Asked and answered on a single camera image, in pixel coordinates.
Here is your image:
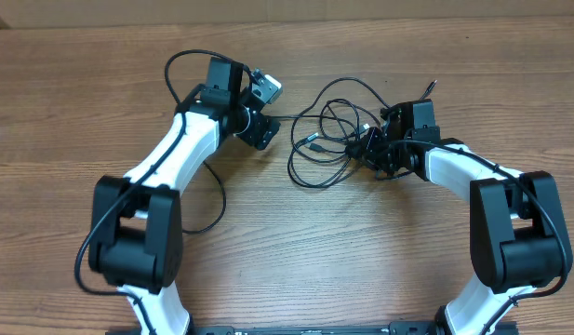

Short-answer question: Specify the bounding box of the black cable with plugs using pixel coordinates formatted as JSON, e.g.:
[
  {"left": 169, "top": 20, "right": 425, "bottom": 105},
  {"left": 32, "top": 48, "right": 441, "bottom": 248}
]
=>
[{"left": 181, "top": 160, "right": 228, "bottom": 235}]

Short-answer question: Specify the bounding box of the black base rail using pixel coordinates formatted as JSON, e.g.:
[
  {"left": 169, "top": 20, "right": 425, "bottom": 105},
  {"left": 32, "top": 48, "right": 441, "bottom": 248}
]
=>
[{"left": 104, "top": 320, "right": 518, "bottom": 335}]

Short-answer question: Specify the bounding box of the thin black braided cable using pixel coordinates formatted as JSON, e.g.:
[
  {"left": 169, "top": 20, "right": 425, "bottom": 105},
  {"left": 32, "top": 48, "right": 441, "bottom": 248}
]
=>
[{"left": 419, "top": 79, "right": 439, "bottom": 101}]

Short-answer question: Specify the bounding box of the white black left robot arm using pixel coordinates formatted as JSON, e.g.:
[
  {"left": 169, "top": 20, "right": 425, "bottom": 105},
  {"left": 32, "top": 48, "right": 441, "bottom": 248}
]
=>
[{"left": 73, "top": 52, "right": 283, "bottom": 334}]

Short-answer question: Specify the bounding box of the black USB cable bundle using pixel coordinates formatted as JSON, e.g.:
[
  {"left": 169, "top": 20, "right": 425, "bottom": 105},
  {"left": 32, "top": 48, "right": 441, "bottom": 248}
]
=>
[{"left": 267, "top": 76, "right": 393, "bottom": 190}]

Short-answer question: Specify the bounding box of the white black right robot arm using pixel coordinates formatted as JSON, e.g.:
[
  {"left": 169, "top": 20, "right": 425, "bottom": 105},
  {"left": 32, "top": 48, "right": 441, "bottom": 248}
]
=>
[{"left": 345, "top": 98, "right": 573, "bottom": 334}]

